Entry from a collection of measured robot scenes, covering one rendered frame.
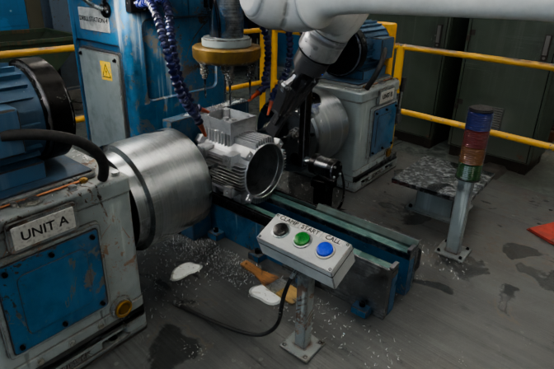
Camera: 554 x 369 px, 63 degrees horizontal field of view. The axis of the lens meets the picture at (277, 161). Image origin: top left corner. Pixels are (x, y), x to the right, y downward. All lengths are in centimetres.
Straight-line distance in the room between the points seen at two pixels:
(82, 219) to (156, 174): 19
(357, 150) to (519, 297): 66
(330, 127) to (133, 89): 59
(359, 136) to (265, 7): 89
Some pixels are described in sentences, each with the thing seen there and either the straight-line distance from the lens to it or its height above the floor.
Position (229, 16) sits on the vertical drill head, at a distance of 119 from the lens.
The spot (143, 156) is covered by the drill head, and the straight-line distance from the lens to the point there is 100.
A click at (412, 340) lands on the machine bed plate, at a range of 107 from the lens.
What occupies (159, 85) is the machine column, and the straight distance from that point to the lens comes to 135.
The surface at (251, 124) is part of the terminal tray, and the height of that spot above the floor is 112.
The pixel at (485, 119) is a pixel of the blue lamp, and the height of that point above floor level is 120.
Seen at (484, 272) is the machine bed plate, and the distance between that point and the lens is 134.
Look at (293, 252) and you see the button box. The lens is 83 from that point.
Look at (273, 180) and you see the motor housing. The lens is 130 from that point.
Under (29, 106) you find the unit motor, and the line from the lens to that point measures 85.
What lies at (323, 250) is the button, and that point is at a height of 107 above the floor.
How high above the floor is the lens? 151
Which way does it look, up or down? 23 degrees down
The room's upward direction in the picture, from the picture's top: 1 degrees clockwise
